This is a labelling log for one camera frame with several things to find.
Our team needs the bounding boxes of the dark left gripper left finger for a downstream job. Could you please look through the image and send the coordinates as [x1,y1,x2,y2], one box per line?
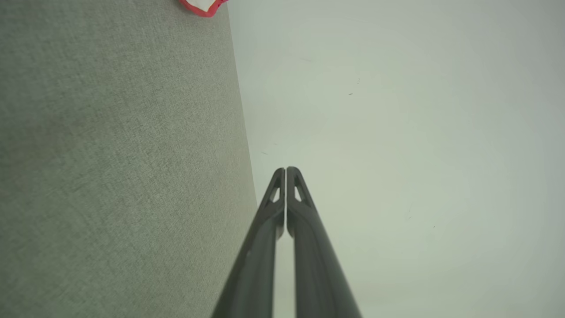
[211,167,286,318]

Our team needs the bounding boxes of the red white number jersey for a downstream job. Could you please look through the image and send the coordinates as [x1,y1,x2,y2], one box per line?
[179,0,229,18]

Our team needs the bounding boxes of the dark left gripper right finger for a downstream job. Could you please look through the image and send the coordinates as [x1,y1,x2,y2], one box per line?
[287,167,362,318]

